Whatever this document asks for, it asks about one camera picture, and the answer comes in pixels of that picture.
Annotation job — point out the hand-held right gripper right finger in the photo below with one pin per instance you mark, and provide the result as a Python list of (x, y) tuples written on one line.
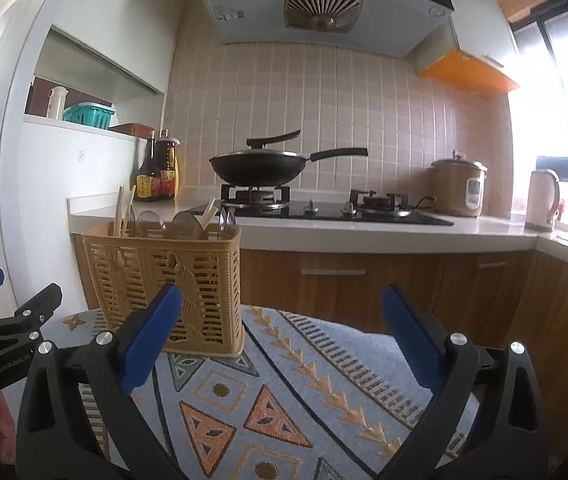
[(414, 335)]

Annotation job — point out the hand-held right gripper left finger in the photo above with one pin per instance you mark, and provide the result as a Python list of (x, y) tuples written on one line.
[(148, 335)]

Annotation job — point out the beige plastic utensil basket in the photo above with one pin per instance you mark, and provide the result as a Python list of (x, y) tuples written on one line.
[(133, 280)]

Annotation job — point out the clear plastic spoon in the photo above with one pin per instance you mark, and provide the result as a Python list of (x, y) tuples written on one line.
[(187, 225)]

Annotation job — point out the white kitchen countertop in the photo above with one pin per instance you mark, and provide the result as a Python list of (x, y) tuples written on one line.
[(364, 232)]

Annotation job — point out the blue patterned mat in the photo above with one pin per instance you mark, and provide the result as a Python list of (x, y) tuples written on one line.
[(284, 395)]

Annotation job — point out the black gas cooktop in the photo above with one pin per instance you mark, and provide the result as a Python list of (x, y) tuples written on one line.
[(324, 215)]

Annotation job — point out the brown rice cooker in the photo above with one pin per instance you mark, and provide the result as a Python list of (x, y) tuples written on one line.
[(451, 185)]

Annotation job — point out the dark sauce bottle yellow label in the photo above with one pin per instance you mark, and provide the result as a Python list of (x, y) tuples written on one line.
[(146, 180)]

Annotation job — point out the dark sauce bottle red label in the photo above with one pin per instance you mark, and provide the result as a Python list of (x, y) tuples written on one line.
[(167, 175)]

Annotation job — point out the white electric kettle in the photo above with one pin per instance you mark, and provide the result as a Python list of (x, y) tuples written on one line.
[(541, 200)]

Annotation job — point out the white thermos bottle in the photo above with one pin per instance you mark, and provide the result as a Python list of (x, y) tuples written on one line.
[(56, 105)]

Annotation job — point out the teal plastic basket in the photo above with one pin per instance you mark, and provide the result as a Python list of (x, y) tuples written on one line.
[(88, 116)]

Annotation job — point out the black wok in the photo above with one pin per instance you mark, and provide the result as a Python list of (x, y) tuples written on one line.
[(256, 170)]

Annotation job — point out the brown wooden box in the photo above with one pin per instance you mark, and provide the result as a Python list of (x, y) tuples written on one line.
[(131, 131)]

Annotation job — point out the kitchen window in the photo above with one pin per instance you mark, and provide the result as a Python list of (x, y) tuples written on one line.
[(564, 90)]

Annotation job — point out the grey range hood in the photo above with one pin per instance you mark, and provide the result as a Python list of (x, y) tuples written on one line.
[(264, 10)]

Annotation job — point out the white wall cabinet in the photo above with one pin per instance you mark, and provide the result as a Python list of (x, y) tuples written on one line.
[(479, 15)]

